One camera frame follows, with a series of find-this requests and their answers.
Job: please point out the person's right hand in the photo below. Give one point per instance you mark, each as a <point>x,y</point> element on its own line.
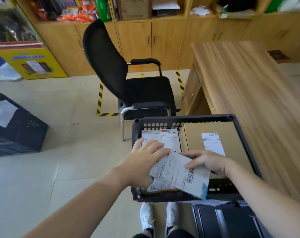
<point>212,162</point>

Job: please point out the person's left hand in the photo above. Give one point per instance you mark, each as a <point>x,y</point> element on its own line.
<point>137,168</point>

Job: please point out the brown cardboard box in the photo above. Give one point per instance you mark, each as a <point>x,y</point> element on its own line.
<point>236,143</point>

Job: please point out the grey blue box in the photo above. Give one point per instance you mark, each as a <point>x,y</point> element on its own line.
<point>179,175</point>

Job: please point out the person's left forearm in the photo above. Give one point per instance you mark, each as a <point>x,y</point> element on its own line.
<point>78,208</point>

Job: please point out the person's right forearm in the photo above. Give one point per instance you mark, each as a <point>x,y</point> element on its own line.
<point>269,198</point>

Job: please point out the person's white shoe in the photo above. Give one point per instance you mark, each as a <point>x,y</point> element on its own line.
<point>172,214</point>
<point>147,215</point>

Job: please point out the handwritten white paper label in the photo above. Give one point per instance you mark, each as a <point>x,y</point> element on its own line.
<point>209,202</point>

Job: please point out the black shorts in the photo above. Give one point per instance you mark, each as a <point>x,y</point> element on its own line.
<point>182,234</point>

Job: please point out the wooden desk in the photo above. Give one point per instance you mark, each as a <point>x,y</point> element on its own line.
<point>251,84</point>

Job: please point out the black mesh office chair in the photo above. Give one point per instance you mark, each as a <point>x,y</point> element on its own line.
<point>102,59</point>

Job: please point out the dark brown flat case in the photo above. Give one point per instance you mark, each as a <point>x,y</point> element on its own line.
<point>278,56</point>

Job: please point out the yellow display stand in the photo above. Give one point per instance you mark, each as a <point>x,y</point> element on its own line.
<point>40,61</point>

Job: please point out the white crumpled paper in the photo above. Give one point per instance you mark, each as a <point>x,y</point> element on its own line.
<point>199,11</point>

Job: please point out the black yellow bundle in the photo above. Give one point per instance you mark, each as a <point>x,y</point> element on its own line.
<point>236,7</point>

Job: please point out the upright cardboard carton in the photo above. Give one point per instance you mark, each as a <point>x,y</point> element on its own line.
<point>135,8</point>

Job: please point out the white plastic bag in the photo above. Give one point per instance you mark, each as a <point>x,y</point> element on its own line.
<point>8,73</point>

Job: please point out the green bottle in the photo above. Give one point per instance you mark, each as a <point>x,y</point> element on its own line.
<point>103,9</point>

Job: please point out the pile of red snack packets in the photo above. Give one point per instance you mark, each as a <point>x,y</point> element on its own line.
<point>73,12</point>

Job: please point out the green bag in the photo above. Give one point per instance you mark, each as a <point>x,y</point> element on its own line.
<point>274,4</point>

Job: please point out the white cloth bag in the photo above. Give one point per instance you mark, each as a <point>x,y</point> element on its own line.
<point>295,4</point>

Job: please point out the wooden wall cabinet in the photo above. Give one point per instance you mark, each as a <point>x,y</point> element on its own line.
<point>140,39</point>

